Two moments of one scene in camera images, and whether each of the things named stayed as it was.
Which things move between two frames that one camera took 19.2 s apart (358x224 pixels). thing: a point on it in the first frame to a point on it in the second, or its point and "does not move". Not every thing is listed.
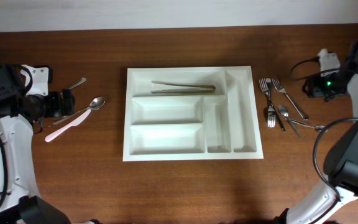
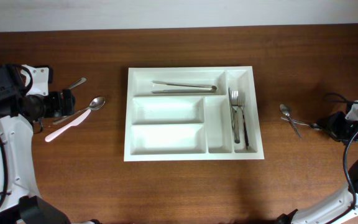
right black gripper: [312, 86] to [330, 124]
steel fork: [279, 88] to [241, 102]
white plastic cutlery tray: [187, 126] does not move
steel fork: [271, 117] to [235, 99]
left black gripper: [59, 109] does not move
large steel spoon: [96, 103] does not move
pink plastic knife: [62, 130] does not move
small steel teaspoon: [284, 111] does not move
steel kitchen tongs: [160, 83] does not move
